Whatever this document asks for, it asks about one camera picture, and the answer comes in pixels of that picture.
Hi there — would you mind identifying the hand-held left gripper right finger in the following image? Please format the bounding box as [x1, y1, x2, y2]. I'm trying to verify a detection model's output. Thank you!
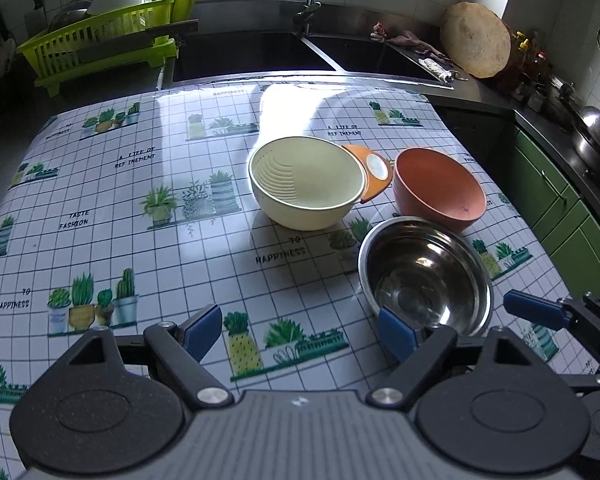
[367, 308, 534, 408]

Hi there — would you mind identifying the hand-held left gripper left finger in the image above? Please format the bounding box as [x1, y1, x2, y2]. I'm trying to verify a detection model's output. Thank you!
[65, 304, 234, 409]

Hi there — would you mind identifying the stainless steel bowl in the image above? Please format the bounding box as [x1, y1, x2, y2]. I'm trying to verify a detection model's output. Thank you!
[357, 216, 494, 338]

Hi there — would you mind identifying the cream bowl with orange handle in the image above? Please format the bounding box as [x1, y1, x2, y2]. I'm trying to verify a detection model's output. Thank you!
[247, 136, 395, 231]

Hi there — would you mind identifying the green kitchen cabinet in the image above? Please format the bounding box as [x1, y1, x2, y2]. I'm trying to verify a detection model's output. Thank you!
[510, 125, 600, 302]

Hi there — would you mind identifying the printed plant grid tablecloth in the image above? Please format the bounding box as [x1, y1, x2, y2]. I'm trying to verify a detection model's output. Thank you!
[0, 80, 600, 480]

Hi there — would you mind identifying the small steel pot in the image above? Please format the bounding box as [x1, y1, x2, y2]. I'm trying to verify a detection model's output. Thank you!
[545, 75, 582, 122]

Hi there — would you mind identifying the cluster of condiment bottles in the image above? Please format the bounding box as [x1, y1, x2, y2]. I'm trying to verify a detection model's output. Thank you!
[510, 30, 552, 101]

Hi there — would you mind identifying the white scrub brush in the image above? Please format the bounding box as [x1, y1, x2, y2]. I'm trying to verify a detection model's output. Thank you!
[419, 57, 464, 84]

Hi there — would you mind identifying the round wooden cutting board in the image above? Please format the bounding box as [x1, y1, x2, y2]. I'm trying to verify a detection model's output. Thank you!
[439, 1, 512, 79]

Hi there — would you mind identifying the black kitchen sink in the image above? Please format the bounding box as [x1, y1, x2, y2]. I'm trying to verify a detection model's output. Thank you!
[170, 30, 456, 91]

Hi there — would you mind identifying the reddish dish rag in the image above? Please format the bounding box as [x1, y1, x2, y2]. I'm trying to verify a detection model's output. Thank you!
[370, 21, 453, 62]

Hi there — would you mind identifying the green plastic dish rack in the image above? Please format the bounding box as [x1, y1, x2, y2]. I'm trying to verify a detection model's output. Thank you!
[16, 0, 197, 98]

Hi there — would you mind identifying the dark metal bowl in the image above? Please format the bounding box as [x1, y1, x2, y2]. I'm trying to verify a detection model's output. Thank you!
[47, 2, 94, 34]

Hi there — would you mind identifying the kitchen cleaver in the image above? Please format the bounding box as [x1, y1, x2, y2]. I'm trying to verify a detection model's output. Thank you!
[25, 0, 46, 36]

